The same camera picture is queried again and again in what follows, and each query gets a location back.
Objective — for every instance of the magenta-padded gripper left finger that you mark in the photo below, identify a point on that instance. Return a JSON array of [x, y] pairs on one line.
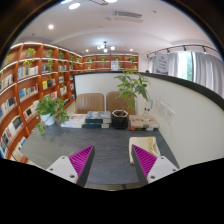
[[63, 168]]

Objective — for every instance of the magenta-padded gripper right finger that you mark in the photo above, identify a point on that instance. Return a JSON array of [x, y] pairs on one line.
[[161, 168]]

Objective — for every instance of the cream yellow striped towel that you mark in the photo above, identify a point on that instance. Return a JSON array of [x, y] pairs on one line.
[[143, 145]]

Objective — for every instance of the white flat book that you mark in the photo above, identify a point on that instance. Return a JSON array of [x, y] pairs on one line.
[[71, 126], [76, 119]]

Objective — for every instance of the red and black book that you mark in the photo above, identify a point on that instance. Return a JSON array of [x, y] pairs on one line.
[[140, 128]]

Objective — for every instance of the large beige book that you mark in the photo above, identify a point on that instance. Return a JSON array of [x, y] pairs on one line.
[[143, 120]]

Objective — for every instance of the large dark blue book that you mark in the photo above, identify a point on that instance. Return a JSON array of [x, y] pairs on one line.
[[96, 125], [98, 116]]

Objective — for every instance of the leafy plant in white pot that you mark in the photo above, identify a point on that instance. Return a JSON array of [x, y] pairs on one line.
[[48, 106]]

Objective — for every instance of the small tree in black pot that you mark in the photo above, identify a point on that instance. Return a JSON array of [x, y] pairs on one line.
[[120, 120]]

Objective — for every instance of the tan padded chair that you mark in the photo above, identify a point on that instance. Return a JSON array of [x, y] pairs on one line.
[[90, 102], [115, 101]]

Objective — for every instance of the orange wooden shelf unit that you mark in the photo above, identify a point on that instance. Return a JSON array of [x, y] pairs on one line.
[[23, 83]]

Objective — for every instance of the white standing sign board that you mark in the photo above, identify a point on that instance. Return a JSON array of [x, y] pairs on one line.
[[162, 64]]

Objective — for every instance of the multi-bulb ceiling lamp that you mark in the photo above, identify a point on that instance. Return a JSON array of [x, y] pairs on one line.
[[105, 47]]

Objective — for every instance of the ceiling air vent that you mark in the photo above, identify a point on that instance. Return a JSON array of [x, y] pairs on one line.
[[127, 15]]

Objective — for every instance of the recessed ceiling spotlights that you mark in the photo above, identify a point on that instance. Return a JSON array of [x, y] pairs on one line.
[[74, 5]]

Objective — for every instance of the black ceiling track rail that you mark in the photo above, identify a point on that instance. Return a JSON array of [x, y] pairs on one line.
[[186, 47]]

